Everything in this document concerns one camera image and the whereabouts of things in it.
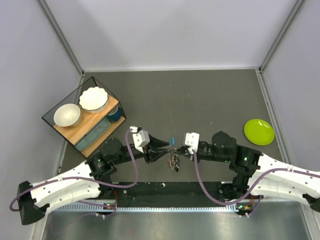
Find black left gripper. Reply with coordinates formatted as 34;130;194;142
113;133;172;165

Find blue handled metal keyring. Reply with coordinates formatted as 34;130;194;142
167;137;180;172

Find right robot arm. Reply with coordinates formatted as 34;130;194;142
174;131;320;212

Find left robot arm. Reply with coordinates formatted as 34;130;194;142
15;130;170;226

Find dark blue mug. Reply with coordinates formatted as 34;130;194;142
107;106;122;123

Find pale green rectangular tray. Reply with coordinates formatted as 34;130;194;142
75;117;111;152

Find lime green plate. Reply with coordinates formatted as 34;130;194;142
244;118;275;146

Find white scalloped bowl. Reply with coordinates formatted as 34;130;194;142
79;86;109;114

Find white round bowl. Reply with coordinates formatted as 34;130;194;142
53;103;81;127

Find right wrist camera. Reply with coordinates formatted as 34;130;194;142
183;132;200;155

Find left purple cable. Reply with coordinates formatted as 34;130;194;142
9;129;140;218

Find purple cable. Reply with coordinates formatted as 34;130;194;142
9;129;140;218
193;151;320;217

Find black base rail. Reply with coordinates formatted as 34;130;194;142
107;181;246;208

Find white cable duct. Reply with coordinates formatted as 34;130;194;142
55;202;240;213

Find black wire wooden shelf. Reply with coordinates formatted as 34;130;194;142
42;77;126;158

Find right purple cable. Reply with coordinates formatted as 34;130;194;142
193;151;320;217

